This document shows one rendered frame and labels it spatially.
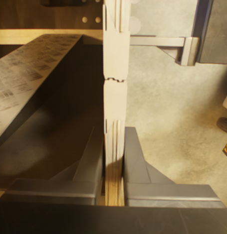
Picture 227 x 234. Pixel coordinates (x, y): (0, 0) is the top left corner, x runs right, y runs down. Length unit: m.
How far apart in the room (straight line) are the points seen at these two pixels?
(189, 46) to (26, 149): 0.27
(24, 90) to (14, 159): 0.17
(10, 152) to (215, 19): 0.32
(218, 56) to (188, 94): 0.92
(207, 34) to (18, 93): 0.33
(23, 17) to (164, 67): 0.78
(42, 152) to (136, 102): 0.93
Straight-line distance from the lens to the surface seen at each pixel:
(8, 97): 0.37
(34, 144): 0.27
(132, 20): 0.27
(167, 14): 1.08
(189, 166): 1.54
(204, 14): 0.28
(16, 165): 0.25
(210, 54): 0.28
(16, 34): 0.99
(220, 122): 1.26
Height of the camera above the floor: 1.04
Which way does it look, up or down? 63 degrees down
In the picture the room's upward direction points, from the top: 177 degrees counter-clockwise
